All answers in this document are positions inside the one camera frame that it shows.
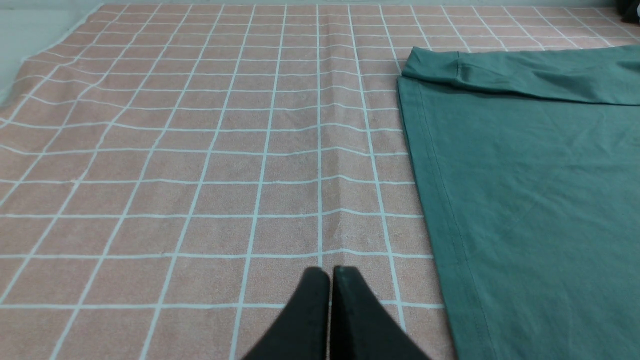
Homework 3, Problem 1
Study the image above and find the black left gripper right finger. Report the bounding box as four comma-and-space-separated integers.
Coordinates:
330, 266, 429, 360

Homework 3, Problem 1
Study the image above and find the pink grid tablecloth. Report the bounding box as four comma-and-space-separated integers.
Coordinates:
0, 4, 639, 360

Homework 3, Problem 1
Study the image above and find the dark grey garment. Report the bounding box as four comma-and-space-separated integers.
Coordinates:
615, 0, 640, 24

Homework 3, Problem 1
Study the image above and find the green long sleeve shirt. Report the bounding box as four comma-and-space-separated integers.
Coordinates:
397, 45, 640, 360

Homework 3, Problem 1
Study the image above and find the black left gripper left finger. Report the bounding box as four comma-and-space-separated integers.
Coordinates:
243, 267, 330, 360

